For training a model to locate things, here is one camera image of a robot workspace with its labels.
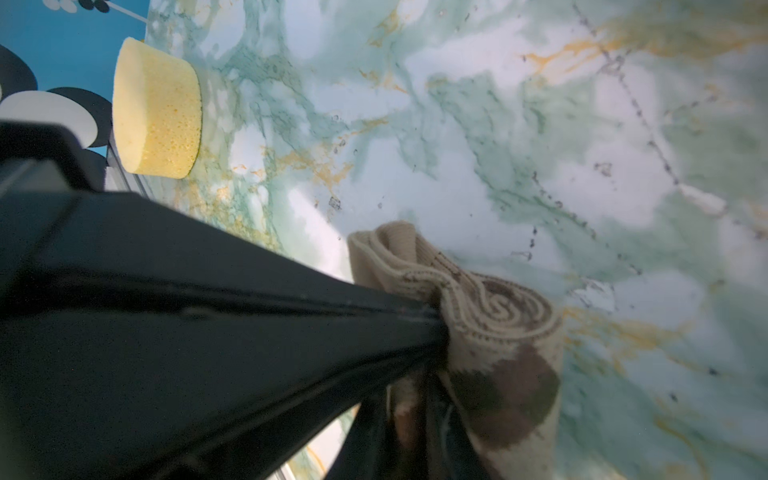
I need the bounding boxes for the yellow round sponge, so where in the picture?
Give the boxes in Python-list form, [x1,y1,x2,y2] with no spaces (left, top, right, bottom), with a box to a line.
[112,38,202,179]

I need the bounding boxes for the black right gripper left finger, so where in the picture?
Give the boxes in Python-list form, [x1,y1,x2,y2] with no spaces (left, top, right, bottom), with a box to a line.
[325,392,390,480]

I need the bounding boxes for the beige argyle sock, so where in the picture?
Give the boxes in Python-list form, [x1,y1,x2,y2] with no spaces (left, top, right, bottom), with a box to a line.
[348,222,564,479]

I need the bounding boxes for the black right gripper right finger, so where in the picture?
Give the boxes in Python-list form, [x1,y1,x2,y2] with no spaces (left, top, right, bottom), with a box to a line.
[424,374,490,480]

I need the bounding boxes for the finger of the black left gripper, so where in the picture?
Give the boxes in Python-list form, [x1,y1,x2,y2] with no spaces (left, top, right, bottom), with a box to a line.
[1,122,447,479]

